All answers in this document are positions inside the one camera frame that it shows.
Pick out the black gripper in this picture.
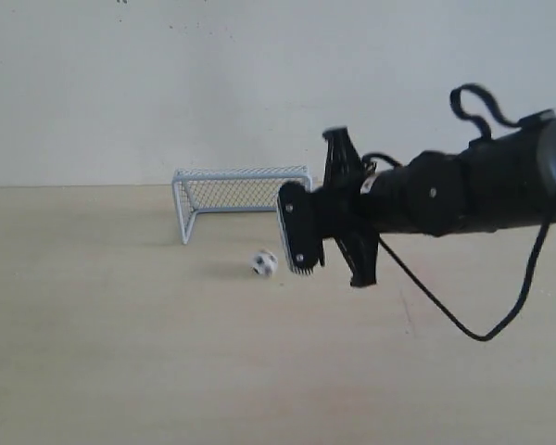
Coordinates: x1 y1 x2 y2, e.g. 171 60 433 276
276 126 379 288

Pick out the black and white soccer ball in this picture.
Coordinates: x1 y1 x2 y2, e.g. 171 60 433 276
250 249 278 278

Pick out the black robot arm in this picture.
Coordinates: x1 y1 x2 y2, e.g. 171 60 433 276
277 117 556 287

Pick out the small white soccer goal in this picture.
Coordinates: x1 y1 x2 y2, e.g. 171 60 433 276
171 165 313 245

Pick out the black looped cable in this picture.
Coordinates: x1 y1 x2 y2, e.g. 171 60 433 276
449 83 529 140

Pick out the thin black cable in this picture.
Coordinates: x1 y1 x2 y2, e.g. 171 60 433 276
377 184 556 343

